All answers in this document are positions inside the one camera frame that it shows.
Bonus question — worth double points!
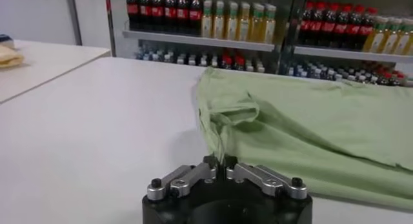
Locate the red cap cola bottle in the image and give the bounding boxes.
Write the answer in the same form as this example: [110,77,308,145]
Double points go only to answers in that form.
[323,3,336,48]
[348,5,362,50]
[336,4,349,48]
[312,1,325,46]
[150,0,165,32]
[164,0,177,32]
[126,0,139,31]
[361,7,375,51]
[299,1,313,45]
[138,0,152,31]
[176,0,190,33]
[189,0,203,35]

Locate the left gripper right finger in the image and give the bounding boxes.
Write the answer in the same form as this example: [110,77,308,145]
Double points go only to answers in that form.
[224,154,309,201]

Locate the blue white striped cloth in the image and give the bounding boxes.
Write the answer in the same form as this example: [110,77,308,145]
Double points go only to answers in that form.
[0,34,15,50]

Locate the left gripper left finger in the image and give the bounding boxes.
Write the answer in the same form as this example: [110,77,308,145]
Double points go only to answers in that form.
[146,154,221,203]

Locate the pale yellow garment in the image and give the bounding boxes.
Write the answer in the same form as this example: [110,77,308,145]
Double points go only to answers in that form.
[0,43,25,69]

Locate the light green t-shirt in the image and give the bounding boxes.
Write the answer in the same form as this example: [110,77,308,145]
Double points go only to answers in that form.
[192,66,413,210]

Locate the small red cola bottle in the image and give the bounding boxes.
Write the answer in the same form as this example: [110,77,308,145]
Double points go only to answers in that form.
[221,53,234,70]
[234,54,246,70]

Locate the grey metal frame pole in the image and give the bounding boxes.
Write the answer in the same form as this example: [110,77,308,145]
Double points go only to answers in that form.
[64,0,83,46]

